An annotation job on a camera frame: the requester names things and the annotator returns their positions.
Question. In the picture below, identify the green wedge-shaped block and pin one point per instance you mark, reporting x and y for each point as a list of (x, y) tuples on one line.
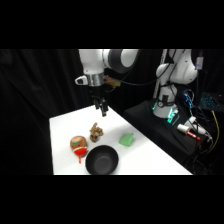
[(126, 139)]

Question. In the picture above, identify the brown and red round toy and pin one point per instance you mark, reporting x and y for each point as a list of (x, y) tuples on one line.
[(78, 144)]

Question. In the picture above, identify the black curtain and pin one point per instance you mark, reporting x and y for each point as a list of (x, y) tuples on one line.
[(30, 110)]

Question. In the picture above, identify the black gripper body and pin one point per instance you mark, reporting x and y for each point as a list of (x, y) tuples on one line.
[(97, 92)]

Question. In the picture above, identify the brown tiger plush toy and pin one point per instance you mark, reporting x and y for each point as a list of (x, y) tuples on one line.
[(96, 132)]

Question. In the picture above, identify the white cylinder with red tip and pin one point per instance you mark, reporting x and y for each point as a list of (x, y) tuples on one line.
[(186, 130)]

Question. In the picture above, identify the green-lit control box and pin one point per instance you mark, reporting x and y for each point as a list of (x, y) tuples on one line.
[(172, 116)]

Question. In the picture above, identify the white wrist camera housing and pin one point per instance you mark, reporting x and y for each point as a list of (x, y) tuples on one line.
[(80, 80)]

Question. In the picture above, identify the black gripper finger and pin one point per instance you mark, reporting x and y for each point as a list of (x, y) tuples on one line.
[(97, 105), (104, 109)]

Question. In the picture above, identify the black bowl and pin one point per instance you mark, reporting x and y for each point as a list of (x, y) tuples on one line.
[(102, 160)]

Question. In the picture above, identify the black robot stand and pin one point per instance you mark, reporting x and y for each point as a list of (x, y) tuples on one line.
[(156, 130)]

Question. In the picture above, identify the blue-lit keyboard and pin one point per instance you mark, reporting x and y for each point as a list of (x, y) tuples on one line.
[(210, 101)]

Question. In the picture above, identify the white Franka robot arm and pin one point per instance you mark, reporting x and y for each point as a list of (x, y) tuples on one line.
[(92, 63)]

